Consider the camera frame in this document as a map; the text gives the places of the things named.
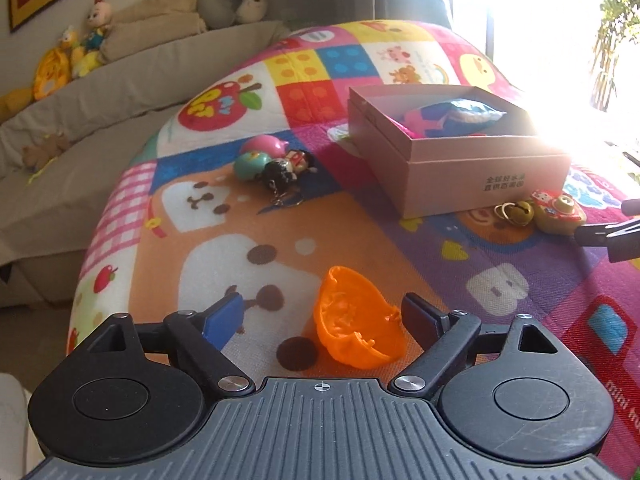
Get pink cardboard box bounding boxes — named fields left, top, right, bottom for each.
left=347, top=84, right=572, bottom=219

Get orange plastic half shell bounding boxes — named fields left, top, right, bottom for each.
left=313, top=266, right=408, bottom=367

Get beige covered sofa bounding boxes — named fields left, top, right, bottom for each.
left=0, top=20, right=291, bottom=311

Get beige folded blanket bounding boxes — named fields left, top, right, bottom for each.
left=100, top=0, right=208, bottom=63

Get teal egg toy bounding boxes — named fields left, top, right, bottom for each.
left=234, top=151, right=271, bottom=182

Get black-haired doll keychain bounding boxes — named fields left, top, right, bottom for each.
left=257, top=150, right=318, bottom=211

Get grey bear neck pillow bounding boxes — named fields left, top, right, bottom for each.
left=199, top=0, right=269, bottom=30

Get pink egg toy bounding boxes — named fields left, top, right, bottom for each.
left=240, top=135, right=292, bottom=159

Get yellow printed plush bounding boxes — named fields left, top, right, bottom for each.
left=32, top=49, right=72, bottom=102

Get colourful cartoon play mat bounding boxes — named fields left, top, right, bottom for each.
left=67, top=20, right=640, bottom=480

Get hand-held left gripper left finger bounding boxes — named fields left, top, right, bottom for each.
left=67, top=292, right=256, bottom=398

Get brown plush toy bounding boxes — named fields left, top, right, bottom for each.
left=22, top=132, right=72, bottom=171

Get white cloth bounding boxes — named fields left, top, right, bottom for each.
left=0, top=372, right=40, bottom=480

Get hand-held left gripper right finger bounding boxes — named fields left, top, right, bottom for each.
left=389, top=292, right=576, bottom=401

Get green houseplant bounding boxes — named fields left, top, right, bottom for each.
left=590, top=0, right=640, bottom=112

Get gold bells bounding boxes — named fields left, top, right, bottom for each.
left=494, top=200, right=534, bottom=224

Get red-haired plush doll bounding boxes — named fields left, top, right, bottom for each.
left=72, top=0, right=113, bottom=80

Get yellow and pink toy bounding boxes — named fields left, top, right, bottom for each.
left=529, top=189, right=588, bottom=235

